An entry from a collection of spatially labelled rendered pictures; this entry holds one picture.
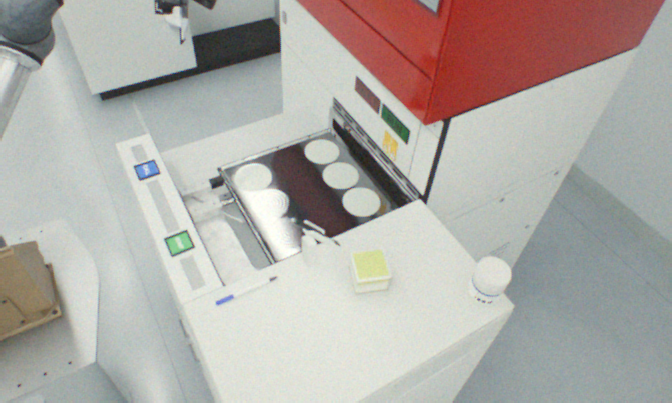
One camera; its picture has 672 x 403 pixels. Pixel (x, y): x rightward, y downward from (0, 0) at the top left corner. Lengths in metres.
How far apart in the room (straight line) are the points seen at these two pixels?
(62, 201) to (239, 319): 1.80
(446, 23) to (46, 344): 1.09
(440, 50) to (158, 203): 0.76
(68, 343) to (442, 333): 0.83
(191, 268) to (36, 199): 1.74
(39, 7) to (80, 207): 1.51
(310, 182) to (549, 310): 1.39
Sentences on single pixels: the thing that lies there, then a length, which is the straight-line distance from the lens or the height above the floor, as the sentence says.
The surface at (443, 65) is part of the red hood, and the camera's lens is 0.99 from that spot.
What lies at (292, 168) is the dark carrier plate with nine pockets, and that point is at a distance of 1.40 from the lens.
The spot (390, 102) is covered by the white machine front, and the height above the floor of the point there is 1.14.
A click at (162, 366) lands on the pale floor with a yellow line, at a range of 2.13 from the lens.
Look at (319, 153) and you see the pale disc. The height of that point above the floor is 0.90.
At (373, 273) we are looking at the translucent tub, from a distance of 1.04.
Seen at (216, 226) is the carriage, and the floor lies 0.88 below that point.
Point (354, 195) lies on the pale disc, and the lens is 1.34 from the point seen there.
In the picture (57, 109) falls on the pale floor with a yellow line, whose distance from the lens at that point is 3.30.
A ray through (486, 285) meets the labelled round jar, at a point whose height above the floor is 1.05.
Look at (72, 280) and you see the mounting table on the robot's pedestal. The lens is 1.40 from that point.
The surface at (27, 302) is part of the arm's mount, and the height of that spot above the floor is 0.91.
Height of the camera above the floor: 1.91
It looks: 47 degrees down
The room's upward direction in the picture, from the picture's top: 5 degrees clockwise
